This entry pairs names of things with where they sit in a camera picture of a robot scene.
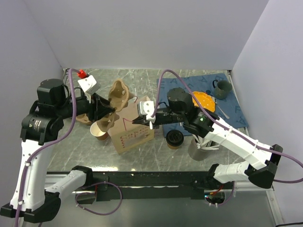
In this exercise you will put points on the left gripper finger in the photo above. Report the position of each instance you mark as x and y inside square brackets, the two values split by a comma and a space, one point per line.
[103, 103]
[103, 112]

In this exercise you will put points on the brown pulp cup carrier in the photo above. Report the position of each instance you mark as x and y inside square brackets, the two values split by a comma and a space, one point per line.
[119, 95]
[83, 118]

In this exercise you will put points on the black mounting base rail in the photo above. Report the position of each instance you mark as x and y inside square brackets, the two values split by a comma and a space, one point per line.
[151, 185]

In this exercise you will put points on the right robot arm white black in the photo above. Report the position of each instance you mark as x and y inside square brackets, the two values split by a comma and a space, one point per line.
[260, 161]

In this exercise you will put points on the orange dotted plate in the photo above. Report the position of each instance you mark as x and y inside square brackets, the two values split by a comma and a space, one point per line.
[205, 100]

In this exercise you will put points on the pink cream paper gift bag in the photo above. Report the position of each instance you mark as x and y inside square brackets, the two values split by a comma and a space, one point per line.
[124, 134]

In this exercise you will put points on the brown paper coffee cup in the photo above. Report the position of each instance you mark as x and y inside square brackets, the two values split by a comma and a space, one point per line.
[173, 147]
[98, 133]

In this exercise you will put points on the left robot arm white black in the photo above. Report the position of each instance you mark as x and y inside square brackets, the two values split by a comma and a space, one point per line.
[39, 133]

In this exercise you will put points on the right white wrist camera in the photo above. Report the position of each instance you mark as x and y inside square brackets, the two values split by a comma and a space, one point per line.
[145, 112]

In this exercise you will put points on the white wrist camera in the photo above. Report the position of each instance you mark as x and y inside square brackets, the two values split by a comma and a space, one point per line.
[88, 84]
[145, 112]

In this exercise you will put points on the blue lettered cloth placemat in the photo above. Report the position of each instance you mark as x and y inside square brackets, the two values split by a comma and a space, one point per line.
[230, 105]

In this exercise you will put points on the silver spoon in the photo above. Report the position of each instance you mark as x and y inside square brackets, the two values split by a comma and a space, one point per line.
[208, 92]

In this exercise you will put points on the dark green mug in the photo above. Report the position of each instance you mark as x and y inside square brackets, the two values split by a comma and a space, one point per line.
[221, 89]

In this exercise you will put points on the grey cylindrical straw holder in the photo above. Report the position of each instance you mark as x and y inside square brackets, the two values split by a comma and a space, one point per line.
[195, 153]

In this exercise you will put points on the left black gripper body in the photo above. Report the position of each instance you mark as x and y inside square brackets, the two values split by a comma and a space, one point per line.
[90, 109]

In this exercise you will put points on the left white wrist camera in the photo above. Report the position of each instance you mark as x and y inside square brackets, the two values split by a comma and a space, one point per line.
[88, 84]

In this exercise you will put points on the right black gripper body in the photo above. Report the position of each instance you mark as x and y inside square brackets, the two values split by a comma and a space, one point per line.
[165, 116]

